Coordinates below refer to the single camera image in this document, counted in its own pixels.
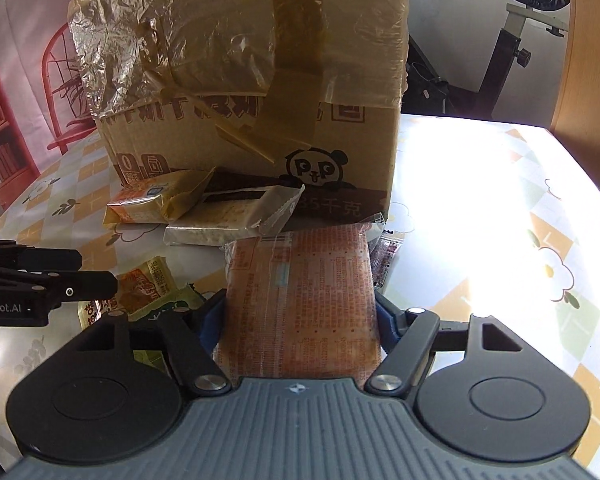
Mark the yellow green snack packet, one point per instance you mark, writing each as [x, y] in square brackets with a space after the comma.
[144, 284]

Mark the printed backdrop curtain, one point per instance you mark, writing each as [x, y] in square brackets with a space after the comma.
[26, 28]

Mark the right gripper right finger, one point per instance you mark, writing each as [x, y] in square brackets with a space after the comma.
[407, 337]

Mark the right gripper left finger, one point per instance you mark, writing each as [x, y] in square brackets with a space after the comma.
[190, 339]

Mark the wooden door panel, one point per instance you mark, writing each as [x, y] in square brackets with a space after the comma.
[576, 118]

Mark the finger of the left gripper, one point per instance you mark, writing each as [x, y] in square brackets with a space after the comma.
[77, 285]
[22, 257]

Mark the white wafer snack pack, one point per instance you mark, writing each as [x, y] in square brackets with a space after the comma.
[222, 217]

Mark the checkered floral tablecloth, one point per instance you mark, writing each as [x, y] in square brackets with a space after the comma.
[495, 219]

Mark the orange biscuit pack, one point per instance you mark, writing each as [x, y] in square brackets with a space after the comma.
[301, 305]

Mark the black exercise bike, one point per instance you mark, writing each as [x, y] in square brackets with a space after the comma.
[458, 37]

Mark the cardboard box with plastic wrap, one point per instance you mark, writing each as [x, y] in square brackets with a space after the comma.
[295, 92]

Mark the orange cracker snack pack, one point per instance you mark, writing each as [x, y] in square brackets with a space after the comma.
[157, 200]

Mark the dark purple snack packet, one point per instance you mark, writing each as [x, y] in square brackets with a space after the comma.
[383, 253]

